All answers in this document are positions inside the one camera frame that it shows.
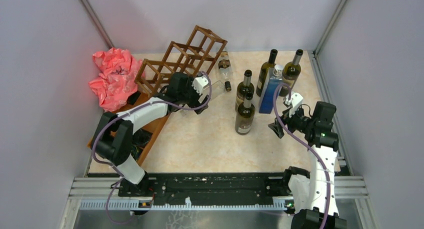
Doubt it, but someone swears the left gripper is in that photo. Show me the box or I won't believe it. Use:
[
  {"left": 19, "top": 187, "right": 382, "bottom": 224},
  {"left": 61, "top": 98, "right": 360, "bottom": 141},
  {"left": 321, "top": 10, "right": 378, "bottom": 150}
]
[{"left": 178, "top": 76, "right": 211, "bottom": 114}]

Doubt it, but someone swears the clear glass bottle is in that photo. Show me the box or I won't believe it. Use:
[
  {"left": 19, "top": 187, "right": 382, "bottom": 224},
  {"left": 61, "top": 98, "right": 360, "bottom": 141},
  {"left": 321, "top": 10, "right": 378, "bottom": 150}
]
[{"left": 180, "top": 80, "right": 227, "bottom": 117}]

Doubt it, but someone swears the brown wooden wine rack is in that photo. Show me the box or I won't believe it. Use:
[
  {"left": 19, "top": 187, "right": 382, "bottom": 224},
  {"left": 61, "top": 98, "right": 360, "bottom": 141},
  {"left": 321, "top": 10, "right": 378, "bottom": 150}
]
[{"left": 134, "top": 25, "right": 228, "bottom": 97}]

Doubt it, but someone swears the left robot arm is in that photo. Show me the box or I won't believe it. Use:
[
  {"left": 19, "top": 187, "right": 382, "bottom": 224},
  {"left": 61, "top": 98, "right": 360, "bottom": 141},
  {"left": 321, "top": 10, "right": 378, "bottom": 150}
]
[{"left": 90, "top": 71, "right": 212, "bottom": 196}]

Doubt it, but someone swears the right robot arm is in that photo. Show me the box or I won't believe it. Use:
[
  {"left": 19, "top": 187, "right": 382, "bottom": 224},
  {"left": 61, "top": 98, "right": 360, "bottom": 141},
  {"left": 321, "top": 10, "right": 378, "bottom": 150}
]
[{"left": 269, "top": 101, "right": 348, "bottom": 229}]

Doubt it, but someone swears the dark green wine bottle front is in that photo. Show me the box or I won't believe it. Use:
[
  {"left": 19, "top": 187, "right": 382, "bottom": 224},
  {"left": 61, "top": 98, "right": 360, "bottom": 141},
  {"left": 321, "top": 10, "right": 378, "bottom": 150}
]
[{"left": 235, "top": 92, "right": 256, "bottom": 135}]

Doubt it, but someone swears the dark green wine bottle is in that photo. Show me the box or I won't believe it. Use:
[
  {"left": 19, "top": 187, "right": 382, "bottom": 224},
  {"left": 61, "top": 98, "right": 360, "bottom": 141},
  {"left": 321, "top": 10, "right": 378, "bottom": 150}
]
[
  {"left": 235, "top": 92, "right": 256, "bottom": 135},
  {"left": 235, "top": 69, "right": 255, "bottom": 111}
]

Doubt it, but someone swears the blue square glass bottle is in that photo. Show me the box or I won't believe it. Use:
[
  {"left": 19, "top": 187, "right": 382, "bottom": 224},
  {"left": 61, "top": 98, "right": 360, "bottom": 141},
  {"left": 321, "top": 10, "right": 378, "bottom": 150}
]
[{"left": 258, "top": 64, "right": 284, "bottom": 114}]

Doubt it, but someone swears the clear labelled liquor bottle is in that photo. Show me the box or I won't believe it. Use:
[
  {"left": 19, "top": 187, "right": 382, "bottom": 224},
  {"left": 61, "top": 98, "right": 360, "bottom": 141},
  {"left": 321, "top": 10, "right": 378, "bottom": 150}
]
[{"left": 218, "top": 51, "right": 232, "bottom": 92}]

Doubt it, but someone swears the dark green wine bottle middle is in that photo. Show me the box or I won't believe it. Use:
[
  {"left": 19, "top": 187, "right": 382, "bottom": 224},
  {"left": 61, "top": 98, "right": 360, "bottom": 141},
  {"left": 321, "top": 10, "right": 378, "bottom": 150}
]
[{"left": 235, "top": 69, "right": 255, "bottom": 111}]

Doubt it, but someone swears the dark wine bottle back left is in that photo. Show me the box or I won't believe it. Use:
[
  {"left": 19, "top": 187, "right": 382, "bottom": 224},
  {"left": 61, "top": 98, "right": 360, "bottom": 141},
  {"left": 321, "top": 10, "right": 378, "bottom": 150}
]
[{"left": 255, "top": 48, "right": 278, "bottom": 97}]

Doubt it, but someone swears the wooden compartment tray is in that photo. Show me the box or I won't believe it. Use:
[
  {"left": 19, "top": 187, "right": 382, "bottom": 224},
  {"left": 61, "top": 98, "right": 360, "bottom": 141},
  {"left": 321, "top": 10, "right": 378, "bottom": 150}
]
[{"left": 89, "top": 94, "right": 171, "bottom": 167}]

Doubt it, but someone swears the rolled dark belt upper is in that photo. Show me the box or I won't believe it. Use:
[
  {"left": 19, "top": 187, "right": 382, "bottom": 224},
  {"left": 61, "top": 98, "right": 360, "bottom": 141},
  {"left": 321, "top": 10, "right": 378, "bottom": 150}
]
[{"left": 132, "top": 128, "right": 153, "bottom": 148}]

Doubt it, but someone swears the rolled dark belt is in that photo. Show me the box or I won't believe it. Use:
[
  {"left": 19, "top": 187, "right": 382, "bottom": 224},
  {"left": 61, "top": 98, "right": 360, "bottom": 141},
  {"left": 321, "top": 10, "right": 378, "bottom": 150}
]
[
  {"left": 130, "top": 145, "right": 144, "bottom": 161},
  {"left": 132, "top": 128, "right": 153, "bottom": 148}
]

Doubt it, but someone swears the pink plastic bag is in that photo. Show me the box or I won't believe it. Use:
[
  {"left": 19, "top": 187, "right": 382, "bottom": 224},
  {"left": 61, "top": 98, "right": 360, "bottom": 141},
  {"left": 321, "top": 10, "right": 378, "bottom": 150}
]
[{"left": 88, "top": 47, "right": 143, "bottom": 112}]

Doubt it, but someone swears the rolled dark belt lower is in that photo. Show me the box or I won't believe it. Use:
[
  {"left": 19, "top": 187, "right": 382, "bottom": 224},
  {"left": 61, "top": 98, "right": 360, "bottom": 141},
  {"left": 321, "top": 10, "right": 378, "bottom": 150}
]
[{"left": 130, "top": 145, "right": 144, "bottom": 161}]

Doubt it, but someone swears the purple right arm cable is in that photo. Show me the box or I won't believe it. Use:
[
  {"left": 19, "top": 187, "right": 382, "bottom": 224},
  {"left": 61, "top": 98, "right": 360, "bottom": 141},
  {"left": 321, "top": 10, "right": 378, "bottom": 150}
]
[{"left": 272, "top": 83, "right": 333, "bottom": 229}]

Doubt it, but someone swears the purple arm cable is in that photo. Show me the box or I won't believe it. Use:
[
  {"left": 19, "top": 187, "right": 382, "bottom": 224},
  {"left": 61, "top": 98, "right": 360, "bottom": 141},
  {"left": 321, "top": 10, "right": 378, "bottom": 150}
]
[
  {"left": 91, "top": 71, "right": 213, "bottom": 226},
  {"left": 272, "top": 83, "right": 333, "bottom": 229}
]

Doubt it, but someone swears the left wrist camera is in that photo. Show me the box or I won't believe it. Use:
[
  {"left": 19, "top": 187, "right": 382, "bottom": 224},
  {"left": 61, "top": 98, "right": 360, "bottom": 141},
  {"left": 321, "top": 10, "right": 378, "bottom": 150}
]
[{"left": 191, "top": 75, "right": 209, "bottom": 96}]

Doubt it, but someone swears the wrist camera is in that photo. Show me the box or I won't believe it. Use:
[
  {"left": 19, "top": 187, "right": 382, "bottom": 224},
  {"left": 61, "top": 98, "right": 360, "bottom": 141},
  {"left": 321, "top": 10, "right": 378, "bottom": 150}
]
[
  {"left": 283, "top": 91, "right": 304, "bottom": 118},
  {"left": 191, "top": 75, "right": 209, "bottom": 96}
]

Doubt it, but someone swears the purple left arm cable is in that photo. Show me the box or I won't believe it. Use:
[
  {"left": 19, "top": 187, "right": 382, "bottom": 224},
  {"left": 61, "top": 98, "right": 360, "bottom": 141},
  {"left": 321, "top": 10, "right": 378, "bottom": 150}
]
[{"left": 91, "top": 71, "right": 213, "bottom": 226}]

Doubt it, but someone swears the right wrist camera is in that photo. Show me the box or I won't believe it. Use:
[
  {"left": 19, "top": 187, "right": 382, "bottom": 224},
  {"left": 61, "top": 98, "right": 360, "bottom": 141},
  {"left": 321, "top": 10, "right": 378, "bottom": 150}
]
[{"left": 283, "top": 91, "right": 304, "bottom": 118}]

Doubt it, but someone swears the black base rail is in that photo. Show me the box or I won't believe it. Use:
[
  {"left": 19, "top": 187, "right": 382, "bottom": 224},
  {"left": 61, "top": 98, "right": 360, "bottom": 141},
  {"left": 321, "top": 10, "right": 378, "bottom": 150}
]
[{"left": 71, "top": 171, "right": 369, "bottom": 212}]

